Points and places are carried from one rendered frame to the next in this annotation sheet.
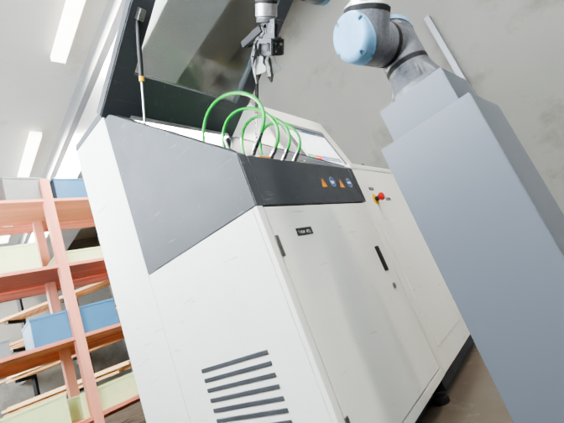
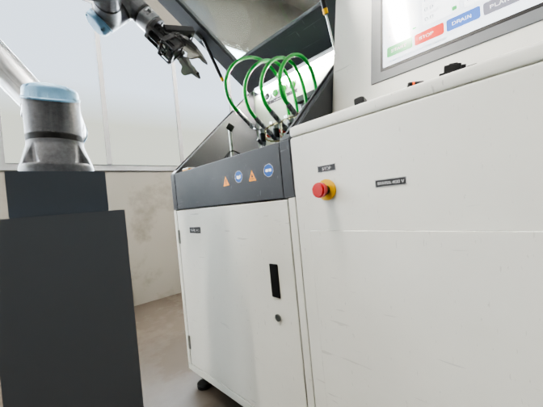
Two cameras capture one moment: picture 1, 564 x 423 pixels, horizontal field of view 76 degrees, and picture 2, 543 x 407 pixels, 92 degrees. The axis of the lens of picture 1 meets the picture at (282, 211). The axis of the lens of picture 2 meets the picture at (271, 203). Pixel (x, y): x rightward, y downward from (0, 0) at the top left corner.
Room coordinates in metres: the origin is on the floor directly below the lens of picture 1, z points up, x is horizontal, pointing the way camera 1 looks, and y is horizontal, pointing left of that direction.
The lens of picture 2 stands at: (1.53, -1.06, 0.78)
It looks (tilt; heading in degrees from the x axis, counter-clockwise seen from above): 0 degrees down; 98
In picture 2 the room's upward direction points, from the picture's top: 5 degrees counter-clockwise
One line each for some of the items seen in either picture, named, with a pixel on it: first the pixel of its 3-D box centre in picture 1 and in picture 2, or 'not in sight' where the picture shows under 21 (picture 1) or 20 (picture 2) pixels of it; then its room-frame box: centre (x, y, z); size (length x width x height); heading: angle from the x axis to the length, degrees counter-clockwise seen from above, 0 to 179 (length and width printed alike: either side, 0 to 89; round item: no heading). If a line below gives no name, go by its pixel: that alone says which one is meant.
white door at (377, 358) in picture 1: (363, 300); (229, 300); (1.21, -0.14, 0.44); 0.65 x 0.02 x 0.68; 145
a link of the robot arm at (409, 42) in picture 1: (394, 46); (53, 112); (0.90, -0.46, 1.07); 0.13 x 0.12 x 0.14; 128
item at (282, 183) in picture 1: (310, 185); (221, 183); (1.22, -0.13, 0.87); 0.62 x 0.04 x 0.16; 145
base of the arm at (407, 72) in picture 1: (415, 80); (56, 157); (0.91, -0.47, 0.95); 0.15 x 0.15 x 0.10
